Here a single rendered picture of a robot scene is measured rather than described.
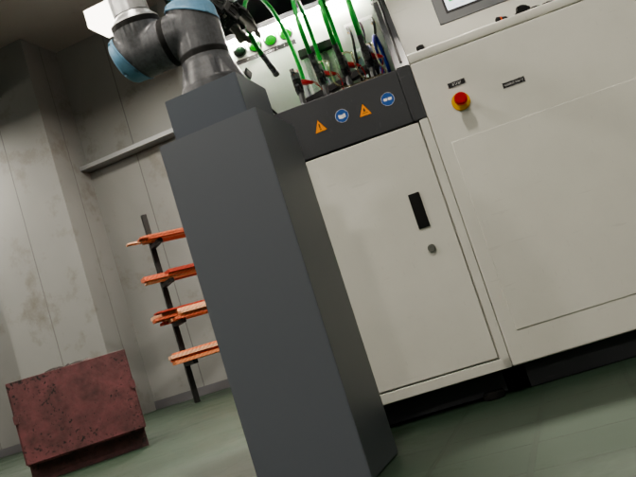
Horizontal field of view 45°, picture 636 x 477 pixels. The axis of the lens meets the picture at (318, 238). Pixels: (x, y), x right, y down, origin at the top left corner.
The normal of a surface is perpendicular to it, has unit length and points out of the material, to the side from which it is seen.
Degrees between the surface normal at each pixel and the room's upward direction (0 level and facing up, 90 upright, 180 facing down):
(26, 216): 90
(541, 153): 90
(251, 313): 90
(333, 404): 90
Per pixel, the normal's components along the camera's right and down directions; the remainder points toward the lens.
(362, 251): -0.19, -0.07
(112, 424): 0.28, -0.21
